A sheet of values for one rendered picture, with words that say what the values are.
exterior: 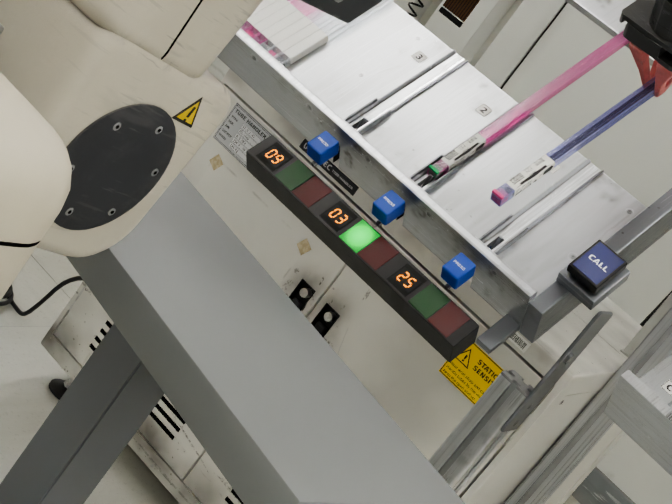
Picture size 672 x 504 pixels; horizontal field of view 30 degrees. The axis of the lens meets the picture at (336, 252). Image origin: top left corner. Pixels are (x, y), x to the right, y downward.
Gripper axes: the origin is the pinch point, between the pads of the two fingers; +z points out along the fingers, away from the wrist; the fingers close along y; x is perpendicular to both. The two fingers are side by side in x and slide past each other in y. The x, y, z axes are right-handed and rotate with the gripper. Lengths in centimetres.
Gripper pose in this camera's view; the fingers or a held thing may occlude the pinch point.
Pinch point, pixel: (655, 84)
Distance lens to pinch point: 143.3
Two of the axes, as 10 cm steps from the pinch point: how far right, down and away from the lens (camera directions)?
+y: -6.6, -6.2, 4.2
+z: -0.4, 5.8, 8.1
